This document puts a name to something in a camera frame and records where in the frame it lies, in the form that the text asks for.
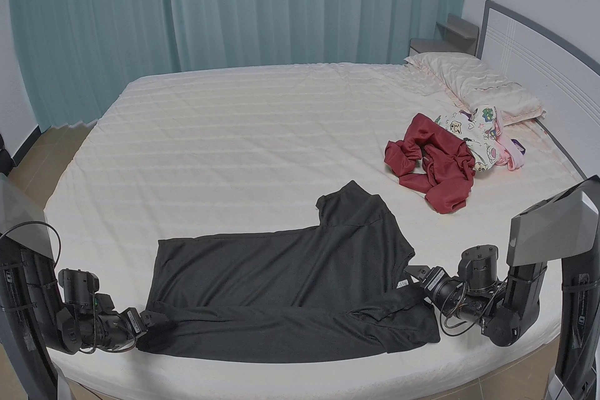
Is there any pink garment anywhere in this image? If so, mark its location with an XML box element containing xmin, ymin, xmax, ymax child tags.
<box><xmin>497</xmin><ymin>122</ymin><xmax>526</xmax><ymax>171</ymax></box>

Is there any white printed pyjama top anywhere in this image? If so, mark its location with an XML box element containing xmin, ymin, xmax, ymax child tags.
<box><xmin>433</xmin><ymin>105</ymin><xmax>504</xmax><ymax>174</ymax></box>

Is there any cream pillow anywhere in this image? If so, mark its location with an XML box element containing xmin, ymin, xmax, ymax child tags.
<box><xmin>404</xmin><ymin>51</ymin><xmax>547</xmax><ymax>125</ymax></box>

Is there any black T-shirt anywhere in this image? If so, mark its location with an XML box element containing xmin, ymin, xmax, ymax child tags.
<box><xmin>136</xmin><ymin>181</ymin><xmax>441</xmax><ymax>363</ymax></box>

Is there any grey bedside table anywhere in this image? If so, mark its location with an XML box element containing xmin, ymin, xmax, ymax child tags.
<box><xmin>409</xmin><ymin>13</ymin><xmax>480</xmax><ymax>58</ymax></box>

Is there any dark red garment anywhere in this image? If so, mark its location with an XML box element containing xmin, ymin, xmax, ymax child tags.
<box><xmin>384</xmin><ymin>113</ymin><xmax>476</xmax><ymax>215</ymax></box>

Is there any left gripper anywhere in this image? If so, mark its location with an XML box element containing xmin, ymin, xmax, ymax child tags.
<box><xmin>95</xmin><ymin>308</ymin><xmax>168</xmax><ymax>351</ymax></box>

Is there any black cable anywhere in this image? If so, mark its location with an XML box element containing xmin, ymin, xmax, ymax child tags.
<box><xmin>0</xmin><ymin>222</ymin><xmax>63</xmax><ymax>268</ymax></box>
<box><xmin>438</xmin><ymin>290</ymin><xmax>470</xmax><ymax>338</ymax></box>

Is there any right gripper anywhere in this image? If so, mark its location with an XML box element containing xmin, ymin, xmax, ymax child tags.
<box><xmin>419</xmin><ymin>266</ymin><xmax>465</xmax><ymax>311</ymax></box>

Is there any bed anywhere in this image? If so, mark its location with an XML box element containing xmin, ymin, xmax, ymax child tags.
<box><xmin>42</xmin><ymin>0</ymin><xmax>600</xmax><ymax>394</ymax></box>

